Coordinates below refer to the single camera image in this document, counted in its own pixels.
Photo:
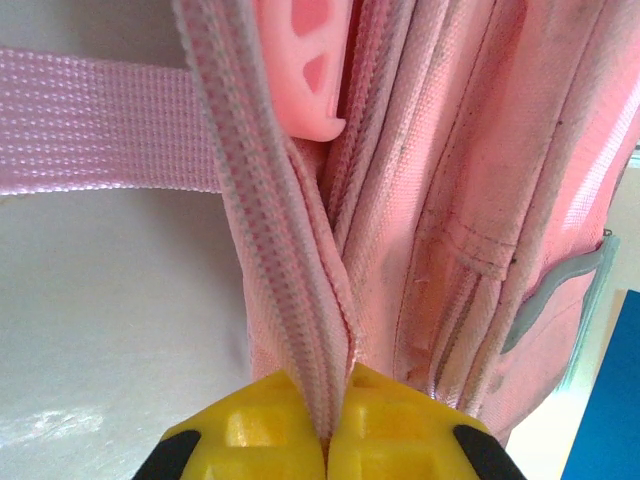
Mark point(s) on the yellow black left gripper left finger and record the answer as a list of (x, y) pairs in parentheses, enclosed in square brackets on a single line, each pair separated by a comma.
[(250, 440)]

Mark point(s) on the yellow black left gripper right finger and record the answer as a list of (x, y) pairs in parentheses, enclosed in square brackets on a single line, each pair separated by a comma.
[(400, 440)]

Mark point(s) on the pink student backpack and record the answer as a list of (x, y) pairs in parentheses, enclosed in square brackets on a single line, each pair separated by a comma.
[(400, 200)]

